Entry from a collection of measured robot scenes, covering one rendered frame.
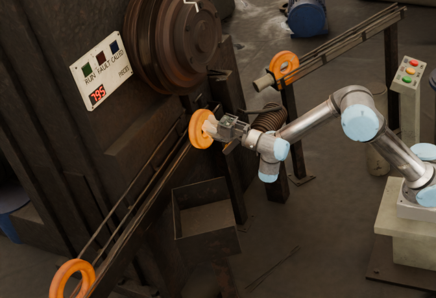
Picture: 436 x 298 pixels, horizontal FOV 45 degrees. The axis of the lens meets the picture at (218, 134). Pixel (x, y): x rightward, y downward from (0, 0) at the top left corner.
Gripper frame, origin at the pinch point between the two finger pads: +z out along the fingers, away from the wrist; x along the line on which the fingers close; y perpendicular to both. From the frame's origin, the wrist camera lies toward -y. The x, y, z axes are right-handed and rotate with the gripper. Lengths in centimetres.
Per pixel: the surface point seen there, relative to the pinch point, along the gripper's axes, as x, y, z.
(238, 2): -292, -125, 120
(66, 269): 70, -12, 11
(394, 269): -18, -63, -86
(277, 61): -64, -9, -6
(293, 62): -71, -11, -11
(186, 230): 32.5, -21.5, -11.3
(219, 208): 19.2, -19.3, -18.1
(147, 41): 0.8, 32.0, 21.2
